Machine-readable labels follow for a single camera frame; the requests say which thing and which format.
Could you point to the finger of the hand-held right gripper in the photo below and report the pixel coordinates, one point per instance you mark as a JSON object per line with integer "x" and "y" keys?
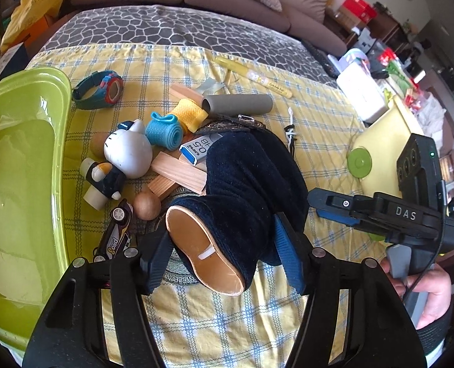
{"x": 338, "y": 217}
{"x": 365, "y": 205}

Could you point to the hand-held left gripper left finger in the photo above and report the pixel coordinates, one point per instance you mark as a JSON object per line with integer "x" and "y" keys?
{"x": 156, "y": 264}

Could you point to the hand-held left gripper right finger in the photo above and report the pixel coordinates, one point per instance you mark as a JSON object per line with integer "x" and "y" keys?
{"x": 288, "y": 253}

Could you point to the yellow plastic basin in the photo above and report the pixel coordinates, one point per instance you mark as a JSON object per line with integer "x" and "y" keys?
{"x": 380, "y": 149}

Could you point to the navy fuzzy slipper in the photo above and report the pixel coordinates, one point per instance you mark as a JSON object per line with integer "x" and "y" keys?
{"x": 246, "y": 184}

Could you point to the long wooden block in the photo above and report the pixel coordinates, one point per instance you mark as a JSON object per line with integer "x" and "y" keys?
{"x": 177, "y": 172}

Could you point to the person's right forearm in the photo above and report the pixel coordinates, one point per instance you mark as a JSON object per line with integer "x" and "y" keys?
{"x": 438, "y": 337}

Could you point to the person's right hand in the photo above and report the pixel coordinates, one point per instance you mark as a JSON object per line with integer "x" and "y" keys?
{"x": 440, "y": 291}

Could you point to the black toy car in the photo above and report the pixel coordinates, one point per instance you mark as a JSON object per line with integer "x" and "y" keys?
{"x": 115, "y": 234}

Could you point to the white crumpled cloth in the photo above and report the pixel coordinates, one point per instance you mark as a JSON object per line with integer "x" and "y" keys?
{"x": 434, "y": 113}

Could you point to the round wooden ball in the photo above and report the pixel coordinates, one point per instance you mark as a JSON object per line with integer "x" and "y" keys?
{"x": 98, "y": 143}
{"x": 146, "y": 207}

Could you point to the short wooden block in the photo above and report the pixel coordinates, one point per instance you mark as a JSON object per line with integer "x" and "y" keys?
{"x": 159, "y": 188}
{"x": 184, "y": 92}

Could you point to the yellow checkered tablecloth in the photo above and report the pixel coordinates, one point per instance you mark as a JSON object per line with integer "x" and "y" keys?
{"x": 326, "y": 122}

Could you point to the white tissue box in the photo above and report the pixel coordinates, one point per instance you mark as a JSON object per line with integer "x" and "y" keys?
{"x": 361, "y": 92}

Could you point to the penguin figure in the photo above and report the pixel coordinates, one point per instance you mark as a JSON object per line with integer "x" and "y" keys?
{"x": 104, "y": 180}

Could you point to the pile of snack packets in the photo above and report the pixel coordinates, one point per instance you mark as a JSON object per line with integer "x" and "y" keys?
{"x": 393, "y": 69}

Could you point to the white cat figure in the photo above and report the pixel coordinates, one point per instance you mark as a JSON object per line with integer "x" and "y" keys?
{"x": 129, "y": 153}

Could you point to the blue white pencil lead box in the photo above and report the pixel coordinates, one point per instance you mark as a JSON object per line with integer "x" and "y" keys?
{"x": 196, "y": 149}

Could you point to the purple round container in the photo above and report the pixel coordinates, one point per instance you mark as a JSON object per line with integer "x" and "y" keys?
{"x": 355, "y": 58}

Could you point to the blue gauze roll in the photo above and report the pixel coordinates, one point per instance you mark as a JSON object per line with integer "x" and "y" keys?
{"x": 165, "y": 132}

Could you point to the leopard print hair clip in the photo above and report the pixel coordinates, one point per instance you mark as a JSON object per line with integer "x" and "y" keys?
{"x": 230, "y": 124}

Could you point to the black remote control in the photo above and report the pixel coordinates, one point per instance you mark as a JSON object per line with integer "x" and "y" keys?
{"x": 322, "y": 59}

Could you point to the grey foam tube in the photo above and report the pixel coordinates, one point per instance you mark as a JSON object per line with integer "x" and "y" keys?
{"x": 238, "y": 104}

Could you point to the yellow gauze roll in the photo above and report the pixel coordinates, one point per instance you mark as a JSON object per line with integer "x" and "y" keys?
{"x": 188, "y": 115}

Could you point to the green plastic basin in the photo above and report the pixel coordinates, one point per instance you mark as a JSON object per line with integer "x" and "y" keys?
{"x": 19, "y": 184}

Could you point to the yellow marker pen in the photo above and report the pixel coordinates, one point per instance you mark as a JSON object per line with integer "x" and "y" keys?
{"x": 257, "y": 78}

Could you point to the red box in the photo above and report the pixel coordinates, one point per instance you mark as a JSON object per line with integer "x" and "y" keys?
{"x": 359, "y": 7}

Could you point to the teal digital watch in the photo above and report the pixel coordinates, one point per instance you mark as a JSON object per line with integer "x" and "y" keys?
{"x": 96, "y": 96}

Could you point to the grey pebble pattern tablecloth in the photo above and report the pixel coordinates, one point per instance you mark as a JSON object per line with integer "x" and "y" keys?
{"x": 154, "y": 27}

